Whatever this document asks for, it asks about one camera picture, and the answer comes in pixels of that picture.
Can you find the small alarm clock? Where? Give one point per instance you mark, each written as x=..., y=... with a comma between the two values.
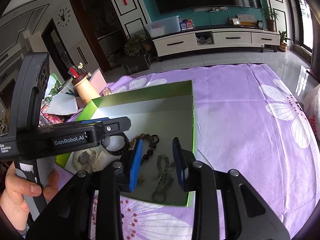
x=260, y=24

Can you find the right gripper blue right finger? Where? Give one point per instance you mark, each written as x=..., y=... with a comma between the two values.
x=181, y=164

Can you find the yellow bear bottle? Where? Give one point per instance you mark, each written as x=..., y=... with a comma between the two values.
x=81, y=83

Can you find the potted plant by cabinet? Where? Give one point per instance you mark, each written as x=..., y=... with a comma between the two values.
x=283, y=41

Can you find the gold flower brooch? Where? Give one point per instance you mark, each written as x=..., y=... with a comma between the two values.
x=140, y=179

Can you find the clear plastic storage bin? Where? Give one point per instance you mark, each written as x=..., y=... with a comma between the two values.
x=164, y=27

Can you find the purple floral tablecloth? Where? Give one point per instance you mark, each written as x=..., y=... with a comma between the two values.
x=248, y=120

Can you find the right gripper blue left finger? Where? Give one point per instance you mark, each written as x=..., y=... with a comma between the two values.
x=136, y=158

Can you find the green cardboard box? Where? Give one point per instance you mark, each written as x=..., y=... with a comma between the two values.
x=165, y=110

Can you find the white plastic shopping bag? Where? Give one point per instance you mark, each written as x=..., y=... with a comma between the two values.
x=312, y=110

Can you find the black wrist watch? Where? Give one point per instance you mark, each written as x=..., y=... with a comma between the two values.
x=116, y=144

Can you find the person's left hand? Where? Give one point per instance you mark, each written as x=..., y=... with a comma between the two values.
x=12, y=200

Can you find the large dark potted plant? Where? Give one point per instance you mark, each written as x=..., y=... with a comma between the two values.
x=137, y=54

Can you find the white tv cabinet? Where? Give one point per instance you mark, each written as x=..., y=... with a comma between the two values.
x=193, y=40

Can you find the wall clock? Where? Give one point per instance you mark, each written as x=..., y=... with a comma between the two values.
x=63, y=17

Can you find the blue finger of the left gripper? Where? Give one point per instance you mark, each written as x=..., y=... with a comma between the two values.
x=107, y=127
x=92, y=121

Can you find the white paper sheet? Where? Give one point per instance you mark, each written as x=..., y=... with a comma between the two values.
x=63, y=103

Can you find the white wrist watch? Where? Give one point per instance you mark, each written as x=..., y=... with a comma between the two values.
x=90, y=160

